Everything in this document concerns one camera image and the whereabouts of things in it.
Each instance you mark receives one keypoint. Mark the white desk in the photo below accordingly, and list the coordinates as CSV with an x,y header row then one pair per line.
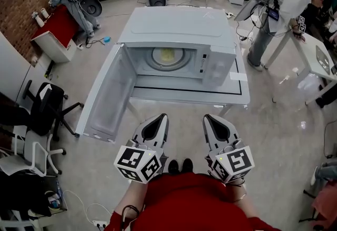
x,y
313,59

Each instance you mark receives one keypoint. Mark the white bottle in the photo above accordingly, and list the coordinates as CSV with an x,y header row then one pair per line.
x,y
37,19
44,12

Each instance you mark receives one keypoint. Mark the small blue round object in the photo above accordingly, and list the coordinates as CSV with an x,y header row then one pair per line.
x,y
107,39

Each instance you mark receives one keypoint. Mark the white cabinet with red top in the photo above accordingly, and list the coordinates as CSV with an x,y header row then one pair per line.
x,y
56,30

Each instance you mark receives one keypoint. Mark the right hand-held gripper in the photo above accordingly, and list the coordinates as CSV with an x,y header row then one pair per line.
x,y
231,162

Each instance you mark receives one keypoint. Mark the white microwave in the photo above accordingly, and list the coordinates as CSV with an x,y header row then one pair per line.
x,y
173,26

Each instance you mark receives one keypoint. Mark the small bin with rubbish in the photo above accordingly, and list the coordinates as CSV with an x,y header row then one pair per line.
x,y
52,199

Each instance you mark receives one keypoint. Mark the black office chair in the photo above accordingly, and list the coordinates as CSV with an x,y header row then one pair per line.
x,y
48,109

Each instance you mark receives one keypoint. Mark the white office chair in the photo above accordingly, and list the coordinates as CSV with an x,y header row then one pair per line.
x,y
34,151

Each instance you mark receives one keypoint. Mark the person's right forearm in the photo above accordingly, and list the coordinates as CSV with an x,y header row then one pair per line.
x,y
241,199

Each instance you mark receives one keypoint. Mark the white paper label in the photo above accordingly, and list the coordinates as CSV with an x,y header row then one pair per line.
x,y
238,76

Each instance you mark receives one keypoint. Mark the white power strip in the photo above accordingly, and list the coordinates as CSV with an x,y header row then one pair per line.
x,y
99,224

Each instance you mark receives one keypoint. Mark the person's left forearm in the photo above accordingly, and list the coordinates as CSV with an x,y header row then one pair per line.
x,y
133,198

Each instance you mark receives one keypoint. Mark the person's red clothing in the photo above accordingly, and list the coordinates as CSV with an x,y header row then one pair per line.
x,y
189,203

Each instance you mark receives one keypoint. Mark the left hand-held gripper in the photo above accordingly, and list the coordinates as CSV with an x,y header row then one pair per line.
x,y
137,161

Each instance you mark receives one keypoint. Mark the person's black shoes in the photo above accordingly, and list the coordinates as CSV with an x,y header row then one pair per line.
x,y
181,166

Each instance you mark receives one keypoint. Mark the grey table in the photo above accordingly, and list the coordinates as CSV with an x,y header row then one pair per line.
x,y
243,93

